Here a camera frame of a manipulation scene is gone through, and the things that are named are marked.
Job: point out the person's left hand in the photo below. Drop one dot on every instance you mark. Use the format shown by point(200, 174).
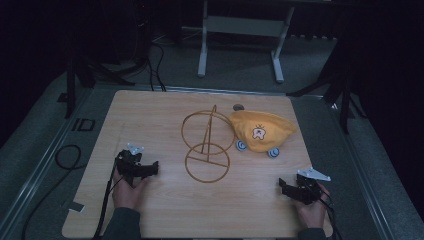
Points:
point(126, 195)

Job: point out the yellow cartoon print hat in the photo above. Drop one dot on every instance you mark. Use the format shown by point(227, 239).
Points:
point(261, 130)

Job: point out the blue white round button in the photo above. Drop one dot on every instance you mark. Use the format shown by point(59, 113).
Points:
point(273, 152)
point(241, 145)

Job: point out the grey tape piece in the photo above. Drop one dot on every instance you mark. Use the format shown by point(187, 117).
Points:
point(76, 207)

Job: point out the grey round table grommet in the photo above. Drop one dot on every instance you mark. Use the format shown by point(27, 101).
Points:
point(238, 107)

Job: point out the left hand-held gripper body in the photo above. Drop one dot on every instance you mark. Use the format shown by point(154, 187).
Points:
point(128, 165)

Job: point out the white metal table frame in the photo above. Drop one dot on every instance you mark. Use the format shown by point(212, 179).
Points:
point(243, 26)

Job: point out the black metal stand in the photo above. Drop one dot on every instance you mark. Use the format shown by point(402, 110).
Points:
point(340, 83)
point(83, 70)

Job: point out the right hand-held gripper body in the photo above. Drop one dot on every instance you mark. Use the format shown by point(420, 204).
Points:
point(308, 190)

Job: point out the person's right hand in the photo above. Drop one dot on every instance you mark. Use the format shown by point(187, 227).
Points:
point(313, 213)

